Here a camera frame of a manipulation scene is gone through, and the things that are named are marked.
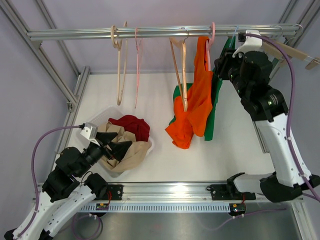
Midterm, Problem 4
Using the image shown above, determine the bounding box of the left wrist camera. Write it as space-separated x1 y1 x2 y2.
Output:
79 122 100 146

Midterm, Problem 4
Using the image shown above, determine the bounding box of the orange t shirt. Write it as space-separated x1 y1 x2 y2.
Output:
165 36 213 149

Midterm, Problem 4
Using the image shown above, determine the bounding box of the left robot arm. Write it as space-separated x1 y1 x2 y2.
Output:
4 127 133 240

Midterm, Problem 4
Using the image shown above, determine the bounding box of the pink plastic hanger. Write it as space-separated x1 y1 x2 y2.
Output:
205 22 216 71

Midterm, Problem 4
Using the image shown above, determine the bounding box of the green t shirt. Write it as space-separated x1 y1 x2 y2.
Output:
167 36 237 142

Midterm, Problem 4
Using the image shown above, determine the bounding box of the red t shirt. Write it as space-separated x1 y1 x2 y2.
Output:
108 115 150 142

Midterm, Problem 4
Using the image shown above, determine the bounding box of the white cable duct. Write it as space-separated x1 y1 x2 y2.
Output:
79 202 231 213

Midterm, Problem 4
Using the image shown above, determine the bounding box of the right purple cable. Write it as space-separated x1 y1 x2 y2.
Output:
243 34 320 200

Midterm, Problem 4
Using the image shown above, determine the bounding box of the front aluminium rail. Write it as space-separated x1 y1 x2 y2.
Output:
32 181 305 203

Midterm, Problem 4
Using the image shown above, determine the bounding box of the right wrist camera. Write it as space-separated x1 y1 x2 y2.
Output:
232 36 262 58

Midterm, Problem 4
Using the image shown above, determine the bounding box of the white plastic basket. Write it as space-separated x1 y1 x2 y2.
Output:
75 105 156 179

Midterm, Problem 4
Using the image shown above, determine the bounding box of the beige t shirt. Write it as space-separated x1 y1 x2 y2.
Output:
98 122 152 174

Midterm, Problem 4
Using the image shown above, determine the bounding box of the pink wire hanger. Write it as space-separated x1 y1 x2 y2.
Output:
134 27 143 109

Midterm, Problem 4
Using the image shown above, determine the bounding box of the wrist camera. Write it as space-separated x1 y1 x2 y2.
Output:
79 122 100 146
232 36 262 58

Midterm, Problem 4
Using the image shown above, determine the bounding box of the aluminium hanging rail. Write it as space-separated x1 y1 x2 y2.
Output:
26 23 300 41

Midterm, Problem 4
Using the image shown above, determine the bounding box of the purple cable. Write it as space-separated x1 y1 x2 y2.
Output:
243 34 320 200
14 124 85 237

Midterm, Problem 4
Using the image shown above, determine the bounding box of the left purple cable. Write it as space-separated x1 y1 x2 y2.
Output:
14 124 85 237

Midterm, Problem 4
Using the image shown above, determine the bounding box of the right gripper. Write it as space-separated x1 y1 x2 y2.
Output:
213 47 249 100

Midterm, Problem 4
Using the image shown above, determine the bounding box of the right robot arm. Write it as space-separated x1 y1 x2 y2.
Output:
214 48 320 203

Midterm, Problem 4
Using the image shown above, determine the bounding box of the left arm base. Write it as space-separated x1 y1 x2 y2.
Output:
81 171 124 217

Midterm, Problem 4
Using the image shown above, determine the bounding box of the blue hanger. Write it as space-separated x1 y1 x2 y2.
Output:
229 25 239 46

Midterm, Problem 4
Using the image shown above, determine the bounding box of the wooden clip hanger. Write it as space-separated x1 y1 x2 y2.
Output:
262 36 295 64
259 23 320 70

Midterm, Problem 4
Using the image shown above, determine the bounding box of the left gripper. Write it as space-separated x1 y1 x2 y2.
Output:
75 131 133 177

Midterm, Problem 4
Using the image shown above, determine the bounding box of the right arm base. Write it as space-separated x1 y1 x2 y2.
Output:
206 172 256 217

